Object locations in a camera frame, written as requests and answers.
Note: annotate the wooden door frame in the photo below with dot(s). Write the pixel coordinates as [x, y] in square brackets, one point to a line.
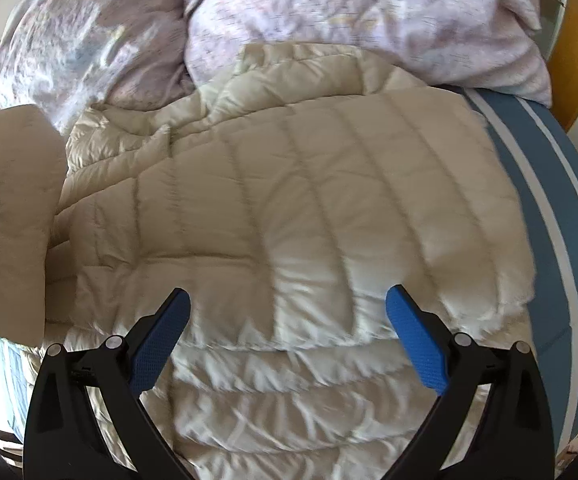
[563, 68]

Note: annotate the lilac floral duvet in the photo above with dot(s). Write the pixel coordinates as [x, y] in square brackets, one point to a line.
[63, 55]

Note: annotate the blue white striped bed sheet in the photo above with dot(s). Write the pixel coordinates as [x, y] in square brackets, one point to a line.
[542, 163]

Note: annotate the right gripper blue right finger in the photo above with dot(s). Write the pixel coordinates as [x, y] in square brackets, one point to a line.
[514, 437]

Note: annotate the cream quilted down jacket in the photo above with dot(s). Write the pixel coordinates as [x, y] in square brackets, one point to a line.
[286, 196]

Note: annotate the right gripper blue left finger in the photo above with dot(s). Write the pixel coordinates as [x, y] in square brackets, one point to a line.
[63, 439]

